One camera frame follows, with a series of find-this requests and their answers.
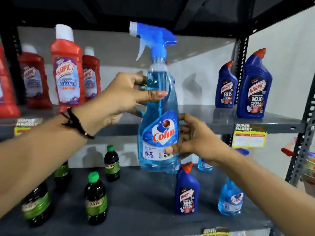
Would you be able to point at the dark bottle with green cap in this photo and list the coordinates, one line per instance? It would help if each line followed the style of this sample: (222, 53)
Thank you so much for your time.
(112, 163)
(96, 199)
(37, 206)
(61, 172)

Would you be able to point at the black metal shelf rack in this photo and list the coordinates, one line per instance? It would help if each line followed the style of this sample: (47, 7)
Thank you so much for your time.
(137, 201)

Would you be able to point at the person's left thumb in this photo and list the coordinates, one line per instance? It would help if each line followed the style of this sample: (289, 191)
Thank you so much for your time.
(153, 95)

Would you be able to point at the colourful packets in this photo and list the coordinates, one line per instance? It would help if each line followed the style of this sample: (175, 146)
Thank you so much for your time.
(310, 167)

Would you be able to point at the person's left forearm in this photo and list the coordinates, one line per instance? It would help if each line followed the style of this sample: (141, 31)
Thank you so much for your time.
(37, 154)

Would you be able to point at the blue glass cleaner spray bottle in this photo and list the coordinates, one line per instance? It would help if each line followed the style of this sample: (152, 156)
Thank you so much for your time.
(158, 135)

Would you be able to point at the person's right thumb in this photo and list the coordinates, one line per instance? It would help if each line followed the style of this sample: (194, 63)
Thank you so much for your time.
(175, 148)

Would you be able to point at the person's right forearm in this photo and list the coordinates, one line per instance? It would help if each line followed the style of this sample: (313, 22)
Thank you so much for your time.
(265, 194)

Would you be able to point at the large blue toilet cleaner bottle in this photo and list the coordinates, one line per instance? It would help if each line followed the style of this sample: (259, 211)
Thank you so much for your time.
(254, 88)

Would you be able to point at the person's right hand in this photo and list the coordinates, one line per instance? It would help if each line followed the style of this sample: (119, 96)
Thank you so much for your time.
(204, 142)

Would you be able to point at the large red cleaner bottle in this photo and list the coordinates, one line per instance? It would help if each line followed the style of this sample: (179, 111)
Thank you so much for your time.
(67, 71)

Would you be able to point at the person's left hand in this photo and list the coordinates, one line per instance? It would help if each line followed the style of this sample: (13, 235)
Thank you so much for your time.
(118, 98)

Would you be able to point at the yellow shelf price tag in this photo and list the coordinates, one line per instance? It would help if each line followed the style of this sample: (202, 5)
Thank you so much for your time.
(24, 125)
(249, 136)
(216, 232)

